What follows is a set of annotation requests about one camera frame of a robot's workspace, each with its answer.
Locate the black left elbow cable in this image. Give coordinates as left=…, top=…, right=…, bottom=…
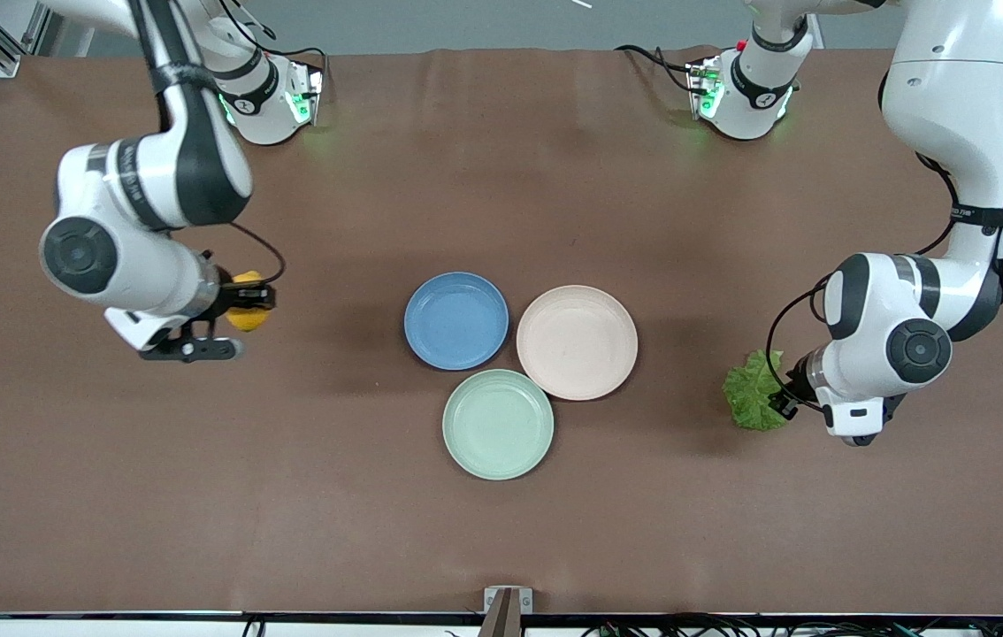
left=915, top=152, right=960, bottom=258

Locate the black base cable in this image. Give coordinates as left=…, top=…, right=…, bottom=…
left=217, top=0, right=328, bottom=65
left=614, top=43, right=699, bottom=95

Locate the brown camera post with bracket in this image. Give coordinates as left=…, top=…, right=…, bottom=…
left=477, top=585, right=534, bottom=637

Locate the arm wrist camera box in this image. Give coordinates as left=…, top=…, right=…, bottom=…
left=823, top=395, right=907, bottom=447
left=103, top=305, right=246, bottom=365

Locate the black left base cable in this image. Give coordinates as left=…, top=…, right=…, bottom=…
left=614, top=43, right=699, bottom=95

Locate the blue round plate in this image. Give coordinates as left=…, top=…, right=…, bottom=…
left=403, top=271, right=510, bottom=372

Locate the yellow lemon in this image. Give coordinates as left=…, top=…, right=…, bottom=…
left=226, top=272, right=274, bottom=334

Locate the left arm wrist camera box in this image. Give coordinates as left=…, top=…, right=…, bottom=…
left=823, top=395, right=907, bottom=447

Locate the green round plate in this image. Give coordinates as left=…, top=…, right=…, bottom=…
left=441, top=368, right=555, bottom=482

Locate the right arm wrist camera box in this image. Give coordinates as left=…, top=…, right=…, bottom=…
left=103, top=305, right=246, bottom=365

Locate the black right base cable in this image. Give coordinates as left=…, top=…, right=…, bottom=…
left=217, top=0, right=328, bottom=65

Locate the green lettuce leaf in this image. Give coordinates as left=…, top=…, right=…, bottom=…
left=722, top=349, right=791, bottom=434

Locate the pink round plate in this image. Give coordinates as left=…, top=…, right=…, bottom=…
left=516, top=284, right=640, bottom=403

